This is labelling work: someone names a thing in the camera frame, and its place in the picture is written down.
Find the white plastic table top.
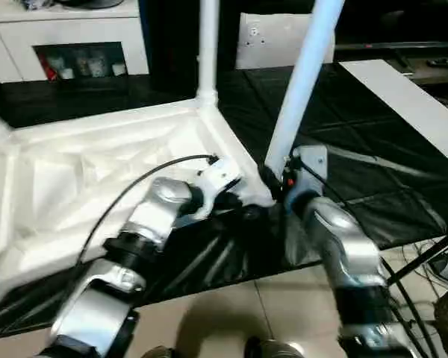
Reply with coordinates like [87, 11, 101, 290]
[0, 98, 277, 299]

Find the black work mat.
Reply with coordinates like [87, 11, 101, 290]
[0, 63, 448, 331]

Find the white flat panel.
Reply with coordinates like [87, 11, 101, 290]
[337, 58, 448, 165]

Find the dark right robot foot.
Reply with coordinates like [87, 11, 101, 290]
[244, 335, 303, 358]

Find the dark robot foot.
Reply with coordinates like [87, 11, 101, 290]
[143, 345, 176, 358]
[244, 335, 303, 358]

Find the black tripod stand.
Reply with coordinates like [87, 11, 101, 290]
[386, 233, 448, 284]

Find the dark left robot foot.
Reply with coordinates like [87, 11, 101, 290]
[143, 345, 176, 358]

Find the black bar with red mark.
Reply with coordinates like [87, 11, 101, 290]
[334, 41, 448, 51]

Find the black cabinet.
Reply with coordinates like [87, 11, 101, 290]
[137, 0, 243, 98]

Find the grey low table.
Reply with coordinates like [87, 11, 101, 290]
[406, 55, 448, 86]

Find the white cabinet with glass doors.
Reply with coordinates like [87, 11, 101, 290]
[0, 0, 150, 84]

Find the grey helmet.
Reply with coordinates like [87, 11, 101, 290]
[59, 0, 124, 9]

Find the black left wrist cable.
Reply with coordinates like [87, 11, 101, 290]
[70, 154, 220, 284]

